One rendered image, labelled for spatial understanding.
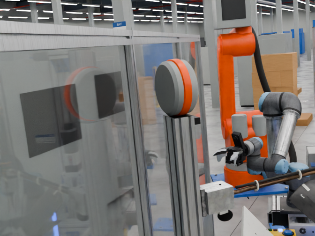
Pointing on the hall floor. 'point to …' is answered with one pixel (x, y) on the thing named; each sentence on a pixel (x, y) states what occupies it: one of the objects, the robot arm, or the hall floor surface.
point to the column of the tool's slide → (183, 174)
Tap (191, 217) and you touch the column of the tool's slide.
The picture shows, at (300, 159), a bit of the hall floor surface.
